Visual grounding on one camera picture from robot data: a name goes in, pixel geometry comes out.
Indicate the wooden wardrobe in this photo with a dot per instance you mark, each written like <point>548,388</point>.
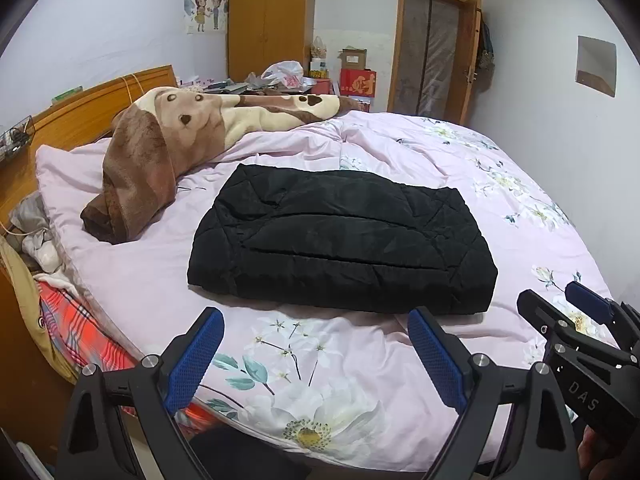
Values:
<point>270,20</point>

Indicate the red plaid bed sheet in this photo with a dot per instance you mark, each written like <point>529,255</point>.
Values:
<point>85,325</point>

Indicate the hanging bags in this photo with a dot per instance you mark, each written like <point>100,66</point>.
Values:
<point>485,55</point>

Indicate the black padded jacket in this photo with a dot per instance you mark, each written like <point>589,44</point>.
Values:
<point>340,240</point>

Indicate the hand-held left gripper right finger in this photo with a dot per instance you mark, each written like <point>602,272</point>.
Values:
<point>437,355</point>

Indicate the white paper box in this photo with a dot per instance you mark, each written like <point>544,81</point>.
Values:
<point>318,69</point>

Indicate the pink floral quilt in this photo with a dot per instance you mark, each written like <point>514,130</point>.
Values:
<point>150,270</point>

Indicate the white and grey clothes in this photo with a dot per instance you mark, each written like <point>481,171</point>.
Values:
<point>37,240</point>

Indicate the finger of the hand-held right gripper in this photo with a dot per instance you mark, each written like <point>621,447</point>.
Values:
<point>542,320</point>
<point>590,297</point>

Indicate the cardboard box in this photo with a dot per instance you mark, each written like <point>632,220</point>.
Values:
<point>352,59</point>

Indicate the red gift box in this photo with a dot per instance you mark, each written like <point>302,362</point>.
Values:
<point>358,83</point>

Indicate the wooden headboard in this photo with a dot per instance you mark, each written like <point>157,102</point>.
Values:
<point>90,115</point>

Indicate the person's right hand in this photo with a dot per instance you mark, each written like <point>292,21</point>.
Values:
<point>590,460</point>

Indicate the green book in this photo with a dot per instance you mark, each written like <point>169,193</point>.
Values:
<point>67,95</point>

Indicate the doorway mesh curtain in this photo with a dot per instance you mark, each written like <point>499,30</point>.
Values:
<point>430,55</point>

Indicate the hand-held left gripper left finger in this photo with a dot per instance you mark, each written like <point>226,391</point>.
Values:
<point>195,355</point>

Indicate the beige cloth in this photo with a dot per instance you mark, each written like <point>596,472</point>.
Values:
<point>25,290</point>

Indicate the wooden door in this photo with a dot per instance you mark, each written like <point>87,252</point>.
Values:
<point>395,50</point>

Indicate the brown dog-print blanket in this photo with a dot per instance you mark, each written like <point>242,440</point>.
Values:
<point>145,160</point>

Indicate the red container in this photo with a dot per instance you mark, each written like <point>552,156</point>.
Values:
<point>320,86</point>

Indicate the white plastic bag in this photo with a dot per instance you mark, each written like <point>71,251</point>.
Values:
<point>285,74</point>

